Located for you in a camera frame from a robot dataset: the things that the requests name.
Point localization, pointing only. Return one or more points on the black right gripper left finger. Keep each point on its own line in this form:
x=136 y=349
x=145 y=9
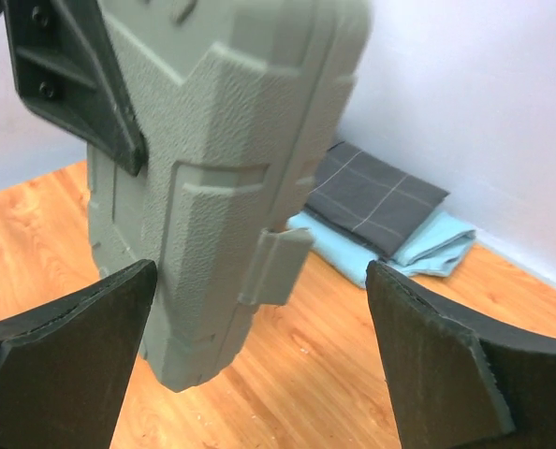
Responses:
x=65 y=365

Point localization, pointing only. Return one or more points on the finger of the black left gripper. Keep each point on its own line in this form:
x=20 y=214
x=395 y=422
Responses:
x=66 y=72

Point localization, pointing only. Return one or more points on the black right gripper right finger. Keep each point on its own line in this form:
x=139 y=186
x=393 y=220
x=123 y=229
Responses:
x=456 y=377

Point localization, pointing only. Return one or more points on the grey plastic tool case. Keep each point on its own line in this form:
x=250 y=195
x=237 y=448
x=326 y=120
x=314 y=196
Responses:
x=238 y=102

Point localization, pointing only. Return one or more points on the light blue folded cloth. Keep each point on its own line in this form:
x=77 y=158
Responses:
x=436 y=248

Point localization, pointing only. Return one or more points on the dark grey checked cloth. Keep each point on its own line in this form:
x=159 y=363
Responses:
x=371 y=201

